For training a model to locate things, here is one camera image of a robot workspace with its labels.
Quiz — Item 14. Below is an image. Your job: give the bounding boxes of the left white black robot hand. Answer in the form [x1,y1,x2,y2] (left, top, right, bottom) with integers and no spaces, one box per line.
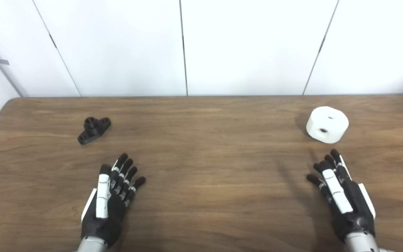
[81,153,146,247]

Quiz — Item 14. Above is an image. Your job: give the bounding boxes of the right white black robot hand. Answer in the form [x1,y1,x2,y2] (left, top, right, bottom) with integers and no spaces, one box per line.
[306,149,377,244]

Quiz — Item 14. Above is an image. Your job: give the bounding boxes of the black flanged holder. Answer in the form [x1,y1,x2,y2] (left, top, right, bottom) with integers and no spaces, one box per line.
[78,117,112,145]

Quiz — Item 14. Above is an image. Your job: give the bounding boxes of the round white plastic piece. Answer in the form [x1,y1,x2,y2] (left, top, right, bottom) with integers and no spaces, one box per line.
[306,106,349,144]

